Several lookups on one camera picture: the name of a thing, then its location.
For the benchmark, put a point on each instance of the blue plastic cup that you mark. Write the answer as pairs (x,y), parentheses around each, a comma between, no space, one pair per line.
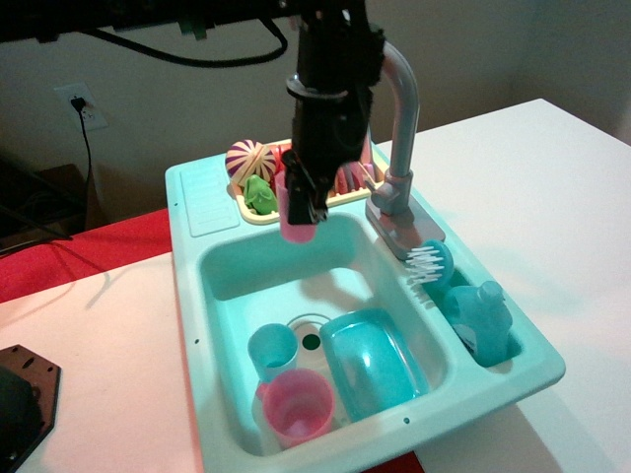
(273,349)

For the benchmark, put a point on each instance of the teal dish brush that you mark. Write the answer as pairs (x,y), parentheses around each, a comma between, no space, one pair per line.
(430,265)

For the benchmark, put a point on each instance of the small pink plastic cup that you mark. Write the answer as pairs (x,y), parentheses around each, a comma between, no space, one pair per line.
(291,233)

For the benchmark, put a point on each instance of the teal rectangular plastic tray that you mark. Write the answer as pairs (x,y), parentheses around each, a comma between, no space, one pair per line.
(370,363)

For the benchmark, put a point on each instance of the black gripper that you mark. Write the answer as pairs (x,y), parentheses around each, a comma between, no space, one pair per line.
(328,131)

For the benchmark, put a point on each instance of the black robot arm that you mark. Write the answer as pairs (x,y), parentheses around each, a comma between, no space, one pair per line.
(45,21)

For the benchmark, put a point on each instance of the pink toy plates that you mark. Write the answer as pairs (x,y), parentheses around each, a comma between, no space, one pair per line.
(349,178)

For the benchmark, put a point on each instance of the grey toy faucet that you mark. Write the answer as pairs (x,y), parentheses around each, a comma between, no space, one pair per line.
(401,148)

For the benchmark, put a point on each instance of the pink toy knife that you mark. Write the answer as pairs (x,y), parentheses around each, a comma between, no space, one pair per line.
(367,152)

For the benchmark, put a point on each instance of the pink plastic mug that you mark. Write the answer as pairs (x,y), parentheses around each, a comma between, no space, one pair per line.
(298,406)

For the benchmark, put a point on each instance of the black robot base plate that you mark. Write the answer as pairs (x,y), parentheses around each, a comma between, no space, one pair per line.
(30,387)

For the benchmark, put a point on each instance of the white wall outlet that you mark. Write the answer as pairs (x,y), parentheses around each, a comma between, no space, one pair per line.
(80,105)

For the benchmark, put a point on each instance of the blue toy soap bottle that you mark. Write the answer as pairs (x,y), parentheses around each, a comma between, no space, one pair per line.
(481,320)

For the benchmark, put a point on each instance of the cream dish rack basket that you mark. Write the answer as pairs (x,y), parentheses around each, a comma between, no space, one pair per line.
(375,176)

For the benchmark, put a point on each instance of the green toy pepper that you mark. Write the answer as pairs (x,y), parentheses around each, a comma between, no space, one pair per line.
(259,196)

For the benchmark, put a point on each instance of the red cloth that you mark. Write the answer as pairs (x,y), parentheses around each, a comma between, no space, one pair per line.
(56,263)

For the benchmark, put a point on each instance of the teal toy sink unit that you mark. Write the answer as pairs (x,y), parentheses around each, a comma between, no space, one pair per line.
(233,276)

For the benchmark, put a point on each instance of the purple striped toy ball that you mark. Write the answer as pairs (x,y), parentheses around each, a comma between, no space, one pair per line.
(246,158)

